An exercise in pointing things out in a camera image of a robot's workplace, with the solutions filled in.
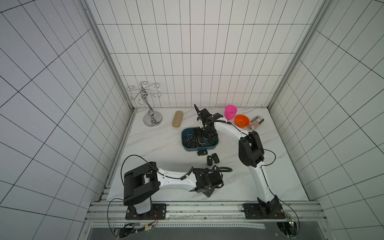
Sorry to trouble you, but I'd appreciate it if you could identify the black car key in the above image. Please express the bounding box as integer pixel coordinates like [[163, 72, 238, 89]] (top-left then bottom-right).
[[212, 153, 220, 164], [197, 150, 208, 157], [207, 156, 213, 166]]

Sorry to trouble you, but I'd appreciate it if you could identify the black car key top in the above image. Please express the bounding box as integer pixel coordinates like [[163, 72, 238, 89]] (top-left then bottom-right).
[[197, 150, 208, 157]]

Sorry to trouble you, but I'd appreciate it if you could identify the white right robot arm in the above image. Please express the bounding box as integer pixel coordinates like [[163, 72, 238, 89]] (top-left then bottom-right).
[[194, 106, 282, 214]]

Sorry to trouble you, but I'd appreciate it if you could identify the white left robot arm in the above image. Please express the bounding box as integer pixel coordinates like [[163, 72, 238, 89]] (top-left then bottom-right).
[[122, 162, 224, 215]]

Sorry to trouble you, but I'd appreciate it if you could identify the teal storage box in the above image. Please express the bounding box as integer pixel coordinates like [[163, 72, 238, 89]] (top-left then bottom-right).
[[181, 127, 219, 152]]

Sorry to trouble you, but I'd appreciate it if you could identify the pink plastic goblet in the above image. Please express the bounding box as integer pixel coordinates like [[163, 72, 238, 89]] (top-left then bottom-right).
[[225, 105, 238, 121]]

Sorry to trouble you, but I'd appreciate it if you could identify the beige glasses case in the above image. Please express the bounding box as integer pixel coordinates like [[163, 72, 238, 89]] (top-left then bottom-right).
[[172, 111, 184, 128]]

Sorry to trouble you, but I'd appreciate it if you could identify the orange plastic bowl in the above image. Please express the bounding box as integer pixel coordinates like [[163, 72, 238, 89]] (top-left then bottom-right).
[[234, 115, 250, 129]]

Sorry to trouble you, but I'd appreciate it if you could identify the striped drink can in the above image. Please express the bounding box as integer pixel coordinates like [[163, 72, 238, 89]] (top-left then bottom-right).
[[248, 116, 264, 131]]

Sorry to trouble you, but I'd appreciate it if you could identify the silver metal cup stand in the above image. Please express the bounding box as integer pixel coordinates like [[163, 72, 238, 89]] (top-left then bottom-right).
[[126, 81, 163, 128]]

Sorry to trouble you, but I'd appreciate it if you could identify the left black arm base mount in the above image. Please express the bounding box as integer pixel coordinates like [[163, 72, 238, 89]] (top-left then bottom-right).
[[125, 204, 167, 220]]

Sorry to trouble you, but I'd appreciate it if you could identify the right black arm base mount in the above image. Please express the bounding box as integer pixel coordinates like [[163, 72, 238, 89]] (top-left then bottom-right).
[[241, 195, 286, 220]]

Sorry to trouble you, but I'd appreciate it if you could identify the aluminium mounting rail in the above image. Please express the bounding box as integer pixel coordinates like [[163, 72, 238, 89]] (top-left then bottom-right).
[[85, 201, 327, 230]]

